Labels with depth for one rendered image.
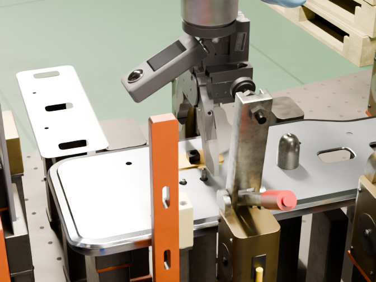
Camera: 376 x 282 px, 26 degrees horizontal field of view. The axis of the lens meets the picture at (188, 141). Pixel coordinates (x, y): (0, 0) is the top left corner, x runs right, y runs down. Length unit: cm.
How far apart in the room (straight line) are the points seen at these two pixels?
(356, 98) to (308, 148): 80
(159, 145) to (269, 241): 18
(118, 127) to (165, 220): 38
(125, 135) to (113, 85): 228
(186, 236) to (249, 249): 8
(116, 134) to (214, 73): 26
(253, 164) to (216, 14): 21
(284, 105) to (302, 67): 239
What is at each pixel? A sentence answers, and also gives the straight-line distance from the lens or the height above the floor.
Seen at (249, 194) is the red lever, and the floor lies 109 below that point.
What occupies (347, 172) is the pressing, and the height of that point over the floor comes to 100.
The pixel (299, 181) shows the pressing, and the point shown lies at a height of 100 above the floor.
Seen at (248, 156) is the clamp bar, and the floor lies 114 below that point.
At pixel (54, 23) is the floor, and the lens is 419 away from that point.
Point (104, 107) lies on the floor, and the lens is 338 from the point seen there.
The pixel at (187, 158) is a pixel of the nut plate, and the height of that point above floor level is 101.
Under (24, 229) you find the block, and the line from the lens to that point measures 106.
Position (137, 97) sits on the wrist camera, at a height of 113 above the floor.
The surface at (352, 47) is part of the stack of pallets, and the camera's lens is 378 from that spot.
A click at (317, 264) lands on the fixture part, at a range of 129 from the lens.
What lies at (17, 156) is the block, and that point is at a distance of 115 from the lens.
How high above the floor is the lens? 163
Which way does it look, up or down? 31 degrees down
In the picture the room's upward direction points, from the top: straight up
